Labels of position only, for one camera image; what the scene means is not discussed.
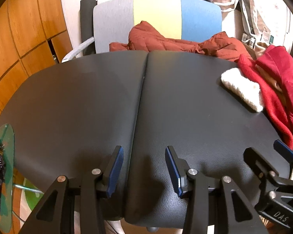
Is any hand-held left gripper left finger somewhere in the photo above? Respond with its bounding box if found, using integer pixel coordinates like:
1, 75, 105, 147
20, 145, 124, 234

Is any grey yellow blue chair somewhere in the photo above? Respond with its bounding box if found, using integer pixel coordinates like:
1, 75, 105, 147
62, 0, 222, 62

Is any rust quilted jacket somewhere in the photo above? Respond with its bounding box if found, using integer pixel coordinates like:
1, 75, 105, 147
109, 21, 253, 62

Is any white green packet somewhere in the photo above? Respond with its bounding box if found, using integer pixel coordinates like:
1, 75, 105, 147
260, 27, 274, 43

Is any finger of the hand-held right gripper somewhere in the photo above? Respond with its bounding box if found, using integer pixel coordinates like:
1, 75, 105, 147
243, 147, 284, 186
273, 139, 293, 176

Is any patterned beige curtain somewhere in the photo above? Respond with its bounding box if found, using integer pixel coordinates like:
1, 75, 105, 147
148, 0, 291, 42

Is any red wool garment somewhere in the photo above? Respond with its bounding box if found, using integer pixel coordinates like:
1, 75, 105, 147
237, 54, 293, 152

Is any green glass side table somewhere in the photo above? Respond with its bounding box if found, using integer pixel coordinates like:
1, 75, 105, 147
0, 123, 44, 233

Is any white knitted sweater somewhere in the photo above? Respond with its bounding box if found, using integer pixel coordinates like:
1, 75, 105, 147
221, 68, 264, 113

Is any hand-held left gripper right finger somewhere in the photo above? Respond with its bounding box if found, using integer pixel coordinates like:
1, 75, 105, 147
165, 145, 269, 234

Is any crimson velvet garment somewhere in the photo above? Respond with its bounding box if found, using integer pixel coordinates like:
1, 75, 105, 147
256, 45, 293, 142

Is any wooden cabinet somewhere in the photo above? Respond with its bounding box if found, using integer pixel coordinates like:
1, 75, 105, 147
0, 0, 72, 127

